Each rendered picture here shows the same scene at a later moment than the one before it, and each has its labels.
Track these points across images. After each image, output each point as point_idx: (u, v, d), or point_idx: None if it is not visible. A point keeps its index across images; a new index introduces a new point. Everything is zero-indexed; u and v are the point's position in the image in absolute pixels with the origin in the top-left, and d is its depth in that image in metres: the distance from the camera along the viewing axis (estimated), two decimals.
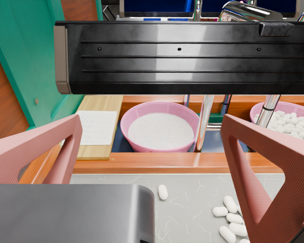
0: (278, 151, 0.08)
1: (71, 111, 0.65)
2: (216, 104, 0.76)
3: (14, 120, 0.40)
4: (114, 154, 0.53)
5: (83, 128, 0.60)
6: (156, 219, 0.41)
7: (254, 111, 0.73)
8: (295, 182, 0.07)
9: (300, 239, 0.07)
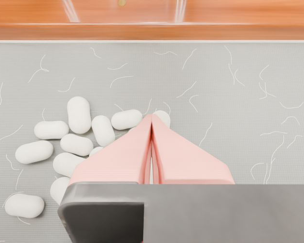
0: (157, 150, 0.08)
1: None
2: None
3: None
4: None
5: None
6: None
7: None
8: (159, 182, 0.07)
9: None
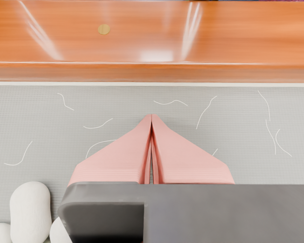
0: (157, 150, 0.08)
1: None
2: None
3: None
4: None
5: None
6: None
7: None
8: (159, 182, 0.07)
9: None
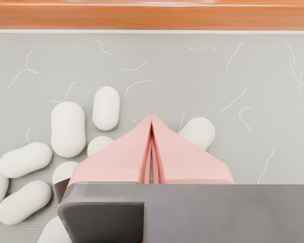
0: (157, 150, 0.08)
1: None
2: None
3: None
4: None
5: None
6: None
7: None
8: (159, 182, 0.07)
9: None
